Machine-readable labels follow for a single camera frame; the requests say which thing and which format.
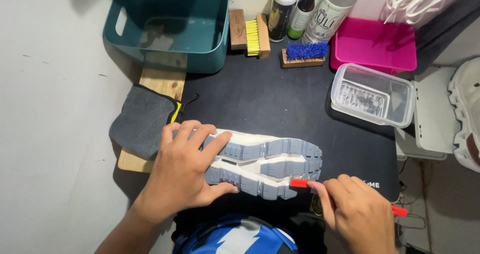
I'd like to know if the person's right hand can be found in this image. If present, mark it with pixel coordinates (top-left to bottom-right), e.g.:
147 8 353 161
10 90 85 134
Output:
307 174 399 254

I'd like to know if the person's left hand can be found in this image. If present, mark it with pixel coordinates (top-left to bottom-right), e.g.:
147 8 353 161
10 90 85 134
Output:
134 120 240 225

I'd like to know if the red handled small brush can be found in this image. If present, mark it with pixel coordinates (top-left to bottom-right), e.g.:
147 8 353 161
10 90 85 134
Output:
289 178 409 217

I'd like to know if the white shoe with grey sole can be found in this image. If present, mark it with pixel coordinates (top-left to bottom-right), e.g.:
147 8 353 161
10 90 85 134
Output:
172 128 323 201

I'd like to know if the grey microfibre cloth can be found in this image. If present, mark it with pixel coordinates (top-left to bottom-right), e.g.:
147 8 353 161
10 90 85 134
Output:
109 83 200 161

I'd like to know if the person's blue patterned shirt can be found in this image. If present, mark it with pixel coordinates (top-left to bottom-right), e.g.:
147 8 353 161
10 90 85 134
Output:
172 213 301 254

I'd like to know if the wooden board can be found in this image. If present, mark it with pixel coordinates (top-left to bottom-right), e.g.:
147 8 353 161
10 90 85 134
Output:
117 51 188 174

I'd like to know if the black desk mat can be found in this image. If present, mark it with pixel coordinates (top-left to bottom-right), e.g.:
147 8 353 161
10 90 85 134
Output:
112 40 401 214

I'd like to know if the white plastic box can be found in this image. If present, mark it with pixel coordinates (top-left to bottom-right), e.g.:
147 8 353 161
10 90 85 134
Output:
394 66 463 161

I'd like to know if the clear plastic container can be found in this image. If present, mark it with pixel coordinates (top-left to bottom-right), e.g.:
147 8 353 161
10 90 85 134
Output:
330 63 416 129

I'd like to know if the chunky white shoe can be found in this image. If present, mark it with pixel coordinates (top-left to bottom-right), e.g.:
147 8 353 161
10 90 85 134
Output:
447 57 480 173

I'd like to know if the teal plastic tub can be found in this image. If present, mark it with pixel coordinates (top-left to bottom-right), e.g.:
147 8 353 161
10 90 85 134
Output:
103 0 230 74

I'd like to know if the plain wooden brush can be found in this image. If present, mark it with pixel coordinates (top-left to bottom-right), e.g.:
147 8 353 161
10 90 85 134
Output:
228 9 248 51

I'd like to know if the yellow bristle wooden brush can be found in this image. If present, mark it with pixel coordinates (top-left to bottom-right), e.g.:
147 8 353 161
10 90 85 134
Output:
245 13 271 60

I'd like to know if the pink plastic container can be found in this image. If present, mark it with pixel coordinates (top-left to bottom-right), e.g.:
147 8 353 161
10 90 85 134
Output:
329 17 418 76

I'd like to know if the blue bristle wooden brush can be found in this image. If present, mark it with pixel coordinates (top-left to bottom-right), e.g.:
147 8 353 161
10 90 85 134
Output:
279 41 330 69

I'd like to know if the white bottle with black cap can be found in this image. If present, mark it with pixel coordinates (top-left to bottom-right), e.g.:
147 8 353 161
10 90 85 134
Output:
267 0 301 43

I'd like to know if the dark bottle with green label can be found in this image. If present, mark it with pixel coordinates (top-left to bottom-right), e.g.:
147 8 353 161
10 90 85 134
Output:
286 0 320 41

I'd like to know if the clear plastic bottle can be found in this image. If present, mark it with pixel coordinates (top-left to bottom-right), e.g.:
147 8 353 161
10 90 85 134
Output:
301 0 366 45

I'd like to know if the bundle of white shoelaces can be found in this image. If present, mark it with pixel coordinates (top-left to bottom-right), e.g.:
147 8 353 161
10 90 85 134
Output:
382 0 480 26

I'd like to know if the tangle of cables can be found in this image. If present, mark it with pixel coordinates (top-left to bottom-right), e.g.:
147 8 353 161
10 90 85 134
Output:
397 159 429 230

